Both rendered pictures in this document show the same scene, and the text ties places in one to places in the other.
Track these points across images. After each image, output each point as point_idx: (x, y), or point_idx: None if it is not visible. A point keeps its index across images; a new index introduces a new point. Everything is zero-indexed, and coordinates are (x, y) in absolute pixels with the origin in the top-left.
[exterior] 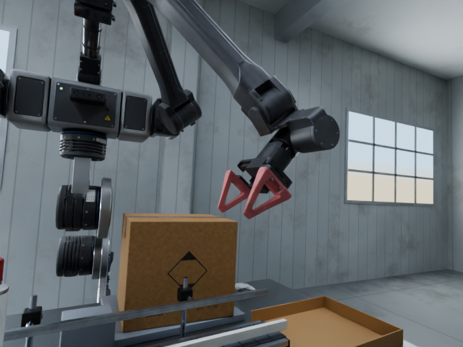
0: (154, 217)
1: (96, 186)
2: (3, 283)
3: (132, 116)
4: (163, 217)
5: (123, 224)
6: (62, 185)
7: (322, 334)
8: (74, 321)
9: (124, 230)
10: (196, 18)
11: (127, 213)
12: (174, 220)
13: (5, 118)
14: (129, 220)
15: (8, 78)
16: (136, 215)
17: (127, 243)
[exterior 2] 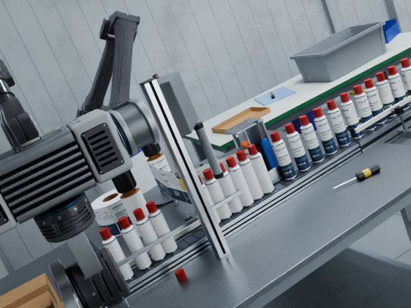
0: (21, 299)
1: (70, 264)
2: (103, 241)
3: None
4: (13, 300)
5: (55, 306)
6: (104, 247)
7: None
8: None
9: (55, 304)
10: None
11: (47, 302)
12: (8, 293)
13: (131, 155)
14: (45, 277)
15: (110, 113)
16: (37, 300)
17: (55, 294)
